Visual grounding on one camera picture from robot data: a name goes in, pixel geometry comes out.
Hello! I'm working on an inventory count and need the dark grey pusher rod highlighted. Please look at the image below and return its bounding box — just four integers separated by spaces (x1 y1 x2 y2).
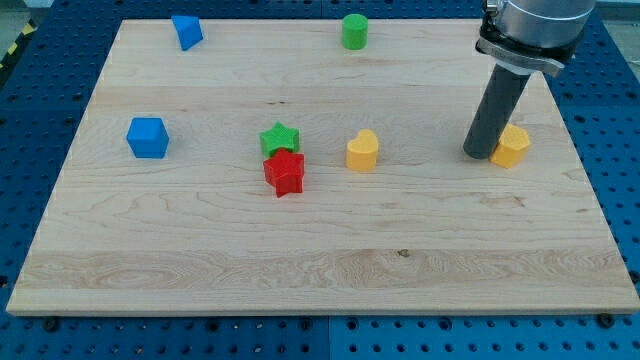
463 65 530 159

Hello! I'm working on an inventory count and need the yellow hexagon block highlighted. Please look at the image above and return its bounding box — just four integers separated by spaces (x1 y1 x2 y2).
489 124 531 168

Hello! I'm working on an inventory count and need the light wooden board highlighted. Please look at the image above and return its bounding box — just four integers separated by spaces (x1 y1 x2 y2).
7 20 639 316

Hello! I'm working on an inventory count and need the blue cube block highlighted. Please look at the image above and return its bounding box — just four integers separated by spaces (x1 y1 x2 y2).
126 117 169 159

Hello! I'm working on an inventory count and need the green star block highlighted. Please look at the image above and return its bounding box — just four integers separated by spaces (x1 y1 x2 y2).
259 122 300 158

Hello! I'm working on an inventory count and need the red star block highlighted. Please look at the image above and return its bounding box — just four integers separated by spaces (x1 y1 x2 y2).
263 148 305 197

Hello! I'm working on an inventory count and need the yellow heart block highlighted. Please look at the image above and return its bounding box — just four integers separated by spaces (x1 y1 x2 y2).
346 129 379 171

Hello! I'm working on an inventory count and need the blue triangular block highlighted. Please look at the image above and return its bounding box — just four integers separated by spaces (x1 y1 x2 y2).
171 15 204 51

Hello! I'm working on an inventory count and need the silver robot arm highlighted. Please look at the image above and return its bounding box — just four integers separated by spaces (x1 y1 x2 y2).
476 0 595 77

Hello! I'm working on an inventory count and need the green cylinder block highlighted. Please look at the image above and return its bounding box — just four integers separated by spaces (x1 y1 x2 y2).
341 13 368 50

